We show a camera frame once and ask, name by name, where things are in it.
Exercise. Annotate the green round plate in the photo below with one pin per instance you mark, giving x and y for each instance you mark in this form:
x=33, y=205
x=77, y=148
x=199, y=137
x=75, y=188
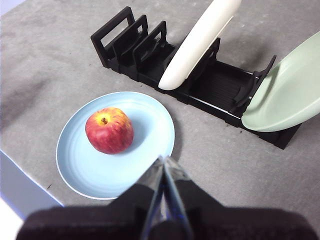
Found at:
x=287, y=95

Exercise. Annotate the white round plate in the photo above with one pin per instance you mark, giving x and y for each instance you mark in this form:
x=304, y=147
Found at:
x=200, y=42

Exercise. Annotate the blue round plate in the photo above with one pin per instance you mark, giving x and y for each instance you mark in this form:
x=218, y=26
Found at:
x=105, y=175

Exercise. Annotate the red apple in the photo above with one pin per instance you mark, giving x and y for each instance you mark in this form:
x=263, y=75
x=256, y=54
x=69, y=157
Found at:
x=110, y=131

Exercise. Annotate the black plate rack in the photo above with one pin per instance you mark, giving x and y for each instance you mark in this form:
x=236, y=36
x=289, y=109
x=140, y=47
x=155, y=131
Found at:
x=220, y=80

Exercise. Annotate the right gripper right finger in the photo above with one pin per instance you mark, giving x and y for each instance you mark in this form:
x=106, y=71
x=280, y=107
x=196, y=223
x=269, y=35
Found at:
x=225, y=222

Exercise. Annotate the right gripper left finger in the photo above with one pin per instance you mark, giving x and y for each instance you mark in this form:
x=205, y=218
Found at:
x=112, y=220

